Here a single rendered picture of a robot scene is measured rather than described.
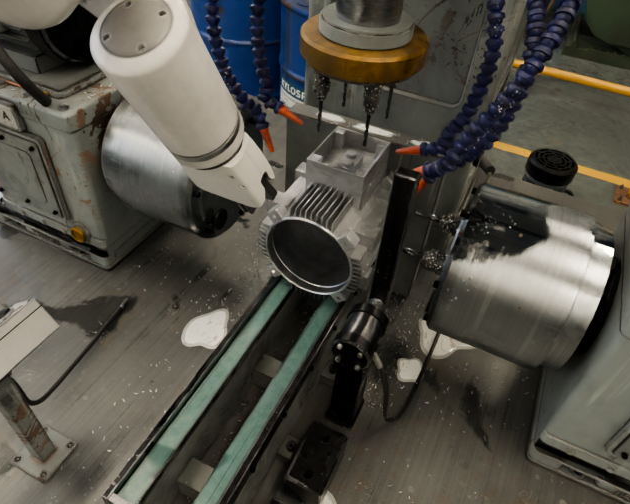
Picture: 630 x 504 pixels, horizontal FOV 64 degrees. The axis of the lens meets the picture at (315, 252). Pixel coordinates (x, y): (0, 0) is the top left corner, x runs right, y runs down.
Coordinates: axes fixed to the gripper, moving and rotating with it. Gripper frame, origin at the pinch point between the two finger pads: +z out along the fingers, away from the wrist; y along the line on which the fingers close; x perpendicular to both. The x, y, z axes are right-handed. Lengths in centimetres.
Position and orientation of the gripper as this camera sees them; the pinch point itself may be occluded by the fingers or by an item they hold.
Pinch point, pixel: (249, 197)
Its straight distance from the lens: 69.9
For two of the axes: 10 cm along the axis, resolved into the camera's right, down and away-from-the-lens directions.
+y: 9.0, 3.4, -2.7
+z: 1.6, 3.2, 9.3
